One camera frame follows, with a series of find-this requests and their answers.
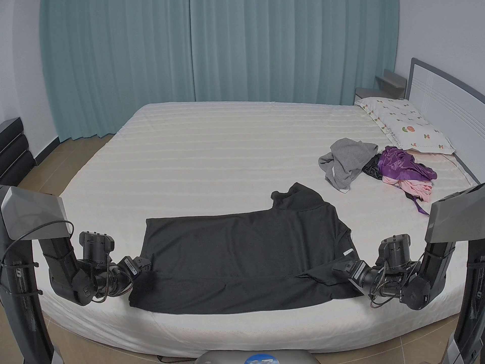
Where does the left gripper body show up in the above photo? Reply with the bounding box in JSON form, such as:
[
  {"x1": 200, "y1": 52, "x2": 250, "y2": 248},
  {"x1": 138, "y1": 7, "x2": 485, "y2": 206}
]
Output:
[{"x1": 121, "y1": 255, "x2": 153, "y2": 280}]

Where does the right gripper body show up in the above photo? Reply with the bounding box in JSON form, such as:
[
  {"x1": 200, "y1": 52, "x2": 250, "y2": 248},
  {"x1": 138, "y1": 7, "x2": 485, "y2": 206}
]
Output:
[{"x1": 333, "y1": 260, "x2": 374, "y2": 288}]

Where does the black T-shirt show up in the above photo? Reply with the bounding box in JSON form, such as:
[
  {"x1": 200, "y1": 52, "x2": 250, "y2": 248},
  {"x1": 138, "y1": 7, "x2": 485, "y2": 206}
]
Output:
[{"x1": 128, "y1": 182, "x2": 364, "y2": 314}]

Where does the bed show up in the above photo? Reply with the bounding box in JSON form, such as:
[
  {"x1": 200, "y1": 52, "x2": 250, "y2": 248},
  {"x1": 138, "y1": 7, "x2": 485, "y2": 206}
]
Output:
[{"x1": 17, "y1": 57, "x2": 485, "y2": 357}]

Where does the pink garment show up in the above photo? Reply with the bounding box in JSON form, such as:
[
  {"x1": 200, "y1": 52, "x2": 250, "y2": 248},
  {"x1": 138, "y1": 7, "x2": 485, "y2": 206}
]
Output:
[{"x1": 382, "y1": 175, "x2": 433, "y2": 203}]

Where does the black glossy garment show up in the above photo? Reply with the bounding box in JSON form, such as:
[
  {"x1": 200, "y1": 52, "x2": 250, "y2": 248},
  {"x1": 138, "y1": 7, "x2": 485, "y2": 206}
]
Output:
[{"x1": 362, "y1": 154, "x2": 384, "y2": 181}]

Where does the grey garment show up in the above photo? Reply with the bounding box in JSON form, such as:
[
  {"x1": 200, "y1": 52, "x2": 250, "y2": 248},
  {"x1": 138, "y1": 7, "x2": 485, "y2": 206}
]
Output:
[{"x1": 318, "y1": 138, "x2": 379, "y2": 194}]

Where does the purple satin garment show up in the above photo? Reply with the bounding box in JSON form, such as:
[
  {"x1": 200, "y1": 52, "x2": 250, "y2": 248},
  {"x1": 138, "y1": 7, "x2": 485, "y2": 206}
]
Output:
[{"x1": 378, "y1": 146, "x2": 438, "y2": 216}]

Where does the white printed pillow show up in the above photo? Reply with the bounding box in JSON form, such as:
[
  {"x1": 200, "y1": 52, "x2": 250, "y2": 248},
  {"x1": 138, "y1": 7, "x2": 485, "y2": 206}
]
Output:
[{"x1": 354, "y1": 96, "x2": 456, "y2": 154}]

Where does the black chest of drawers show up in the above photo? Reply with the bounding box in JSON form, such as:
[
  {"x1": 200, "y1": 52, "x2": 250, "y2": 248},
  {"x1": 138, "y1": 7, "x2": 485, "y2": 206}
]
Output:
[{"x1": 0, "y1": 117, "x2": 36, "y2": 187}]

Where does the grey bedside table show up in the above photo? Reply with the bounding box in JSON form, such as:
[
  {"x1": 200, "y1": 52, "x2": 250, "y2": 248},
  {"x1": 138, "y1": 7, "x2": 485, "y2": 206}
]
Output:
[{"x1": 355, "y1": 69, "x2": 407, "y2": 103}]

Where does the blue-green curtain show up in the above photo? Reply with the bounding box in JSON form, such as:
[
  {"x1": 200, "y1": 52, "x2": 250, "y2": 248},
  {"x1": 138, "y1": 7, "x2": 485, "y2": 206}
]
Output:
[{"x1": 40, "y1": 0, "x2": 399, "y2": 141}]

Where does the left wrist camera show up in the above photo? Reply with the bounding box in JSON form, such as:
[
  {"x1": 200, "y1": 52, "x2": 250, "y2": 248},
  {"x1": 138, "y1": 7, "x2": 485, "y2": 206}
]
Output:
[{"x1": 79, "y1": 231, "x2": 115, "y2": 262}]

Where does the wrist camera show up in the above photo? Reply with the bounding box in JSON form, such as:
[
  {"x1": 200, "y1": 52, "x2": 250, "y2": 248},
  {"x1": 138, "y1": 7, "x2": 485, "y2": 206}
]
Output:
[
  {"x1": 79, "y1": 231, "x2": 115, "y2": 262},
  {"x1": 377, "y1": 234, "x2": 413, "y2": 270}
]

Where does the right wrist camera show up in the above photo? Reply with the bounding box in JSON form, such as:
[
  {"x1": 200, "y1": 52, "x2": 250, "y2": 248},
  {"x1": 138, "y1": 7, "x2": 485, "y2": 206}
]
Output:
[{"x1": 377, "y1": 234, "x2": 413, "y2": 270}]

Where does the black cable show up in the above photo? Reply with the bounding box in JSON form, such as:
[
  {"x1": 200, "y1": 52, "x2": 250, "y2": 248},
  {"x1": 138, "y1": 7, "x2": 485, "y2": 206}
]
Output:
[
  {"x1": 156, "y1": 354, "x2": 198, "y2": 364},
  {"x1": 0, "y1": 220, "x2": 74, "y2": 276}
]

